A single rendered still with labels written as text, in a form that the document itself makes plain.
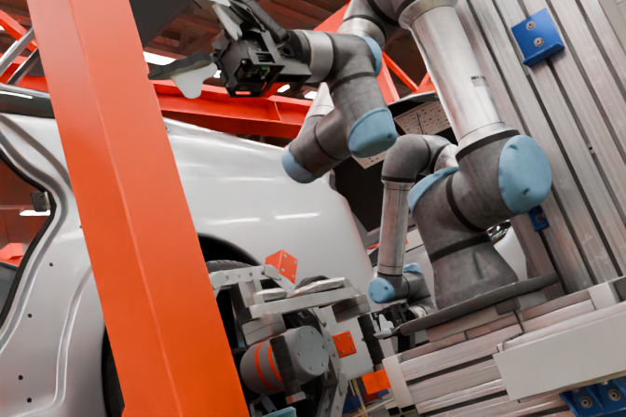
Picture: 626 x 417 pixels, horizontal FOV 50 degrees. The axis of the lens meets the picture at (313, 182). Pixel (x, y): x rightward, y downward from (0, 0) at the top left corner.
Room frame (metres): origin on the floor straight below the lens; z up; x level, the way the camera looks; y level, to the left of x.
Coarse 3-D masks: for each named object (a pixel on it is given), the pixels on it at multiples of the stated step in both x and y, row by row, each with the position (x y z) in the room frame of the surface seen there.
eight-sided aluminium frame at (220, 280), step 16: (224, 272) 1.77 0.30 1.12; (240, 272) 1.82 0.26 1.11; (256, 272) 1.86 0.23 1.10; (272, 272) 1.91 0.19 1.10; (224, 288) 1.81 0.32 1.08; (272, 288) 1.96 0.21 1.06; (288, 288) 1.95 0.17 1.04; (304, 320) 2.04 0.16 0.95; (320, 320) 2.02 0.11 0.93; (336, 352) 2.04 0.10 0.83; (336, 368) 2.02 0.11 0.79; (336, 384) 2.01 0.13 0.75; (320, 400) 2.02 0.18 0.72; (336, 400) 1.99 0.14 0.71; (320, 416) 1.98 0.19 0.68; (336, 416) 1.97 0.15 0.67
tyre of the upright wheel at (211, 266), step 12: (216, 264) 1.87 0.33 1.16; (228, 264) 1.90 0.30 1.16; (240, 264) 1.94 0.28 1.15; (300, 324) 2.07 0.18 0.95; (108, 348) 1.77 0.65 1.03; (108, 360) 1.75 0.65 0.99; (108, 372) 1.74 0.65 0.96; (108, 384) 1.72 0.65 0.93; (108, 396) 1.73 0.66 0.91; (120, 396) 1.69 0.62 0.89; (108, 408) 1.73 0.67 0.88; (120, 408) 1.69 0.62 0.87
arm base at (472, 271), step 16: (464, 240) 1.18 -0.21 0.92; (480, 240) 1.19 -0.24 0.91; (432, 256) 1.22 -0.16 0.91; (448, 256) 1.19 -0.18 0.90; (464, 256) 1.18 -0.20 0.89; (480, 256) 1.18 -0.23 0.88; (496, 256) 1.20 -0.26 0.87; (448, 272) 1.19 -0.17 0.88; (464, 272) 1.18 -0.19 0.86; (480, 272) 1.18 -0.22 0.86; (496, 272) 1.18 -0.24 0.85; (512, 272) 1.20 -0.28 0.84; (448, 288) 1.19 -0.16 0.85; (464, 288) 1.17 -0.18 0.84; (480, 288) 1.17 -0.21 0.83; (496, 288) 1.17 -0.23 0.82; (448, 304) 1.20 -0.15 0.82
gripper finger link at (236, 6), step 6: (228, 0) 0.76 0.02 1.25; (234, 6) 0.77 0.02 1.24; (240, 6) 0.77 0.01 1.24; (246, 6) 0.78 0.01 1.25; (234, 12) 0.77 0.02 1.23; (240, 12) 0.78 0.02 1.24; (246, 12) 0.78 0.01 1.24; (240, 18) 0.78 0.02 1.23; (246, 18) 0.79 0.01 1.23; (252, 18) 0.79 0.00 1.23; (240, 24) 0.80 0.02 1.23; (246, 24) 0.80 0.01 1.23; (252, 24) 0.81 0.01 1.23; (258, 24) 0.82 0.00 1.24
